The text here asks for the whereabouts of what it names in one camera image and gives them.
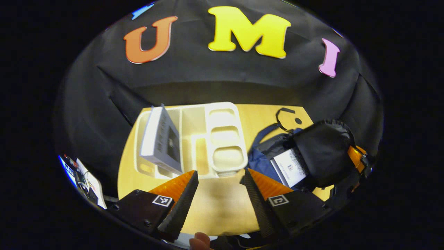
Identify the computer monitor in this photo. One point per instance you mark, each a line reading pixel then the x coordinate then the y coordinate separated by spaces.
pixel 67 172

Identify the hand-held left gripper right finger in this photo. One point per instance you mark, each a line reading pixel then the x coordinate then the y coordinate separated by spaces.
pixel 258 201

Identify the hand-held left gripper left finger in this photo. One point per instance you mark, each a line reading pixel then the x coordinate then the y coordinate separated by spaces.
pixel 182 208

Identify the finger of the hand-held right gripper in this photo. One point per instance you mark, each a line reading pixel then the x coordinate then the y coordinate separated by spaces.
pixel 355 158

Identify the white bookshelf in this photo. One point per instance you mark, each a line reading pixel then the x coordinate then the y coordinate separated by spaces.
pixel 223 135

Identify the blue schoolbag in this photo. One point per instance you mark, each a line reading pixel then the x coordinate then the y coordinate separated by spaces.
pixel 322 149

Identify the white paper sheet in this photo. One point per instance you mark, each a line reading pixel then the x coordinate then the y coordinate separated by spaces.
pixel 93 187

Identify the white book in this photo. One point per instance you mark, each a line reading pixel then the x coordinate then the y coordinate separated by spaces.
pixel 159 142
pixel 289 168

